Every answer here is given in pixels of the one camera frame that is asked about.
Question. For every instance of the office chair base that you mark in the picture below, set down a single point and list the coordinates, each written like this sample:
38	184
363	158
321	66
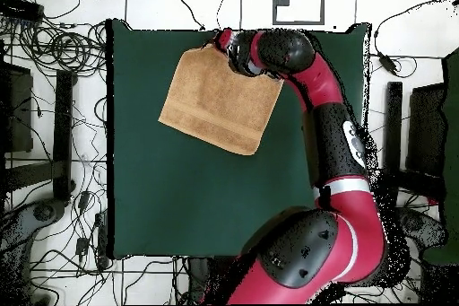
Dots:
43	212
423	227

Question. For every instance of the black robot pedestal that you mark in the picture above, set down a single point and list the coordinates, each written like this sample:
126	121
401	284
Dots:
202	277

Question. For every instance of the black power adapter box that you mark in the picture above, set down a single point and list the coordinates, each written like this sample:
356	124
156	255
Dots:
21	8

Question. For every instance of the black cross beam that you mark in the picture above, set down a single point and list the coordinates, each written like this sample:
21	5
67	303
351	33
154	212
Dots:
32	173

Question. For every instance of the dark green table cloth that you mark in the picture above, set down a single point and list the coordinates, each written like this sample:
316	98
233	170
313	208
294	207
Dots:
179	205

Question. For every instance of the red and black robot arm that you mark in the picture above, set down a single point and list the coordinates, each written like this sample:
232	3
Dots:
322	241

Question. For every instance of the tan terry towel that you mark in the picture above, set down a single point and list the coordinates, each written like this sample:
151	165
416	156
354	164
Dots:
215	105

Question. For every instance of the black stand beam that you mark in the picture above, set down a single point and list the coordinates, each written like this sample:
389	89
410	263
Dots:
393	126
63	133

